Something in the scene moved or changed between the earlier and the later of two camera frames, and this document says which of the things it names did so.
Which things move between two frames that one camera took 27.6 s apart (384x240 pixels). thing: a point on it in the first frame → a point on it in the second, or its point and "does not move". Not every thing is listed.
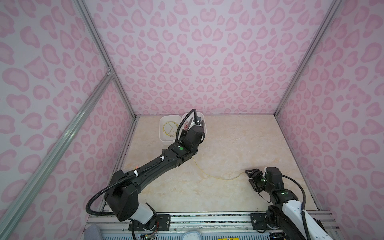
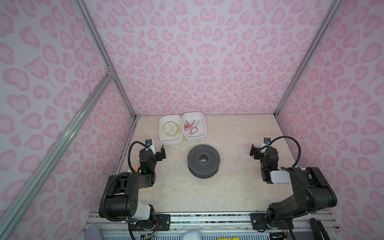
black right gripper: [255, 172] → [257, 153]
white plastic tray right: [189, 119] does not move
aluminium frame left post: [86, 12] does not move
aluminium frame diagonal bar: [7, 212] does not move
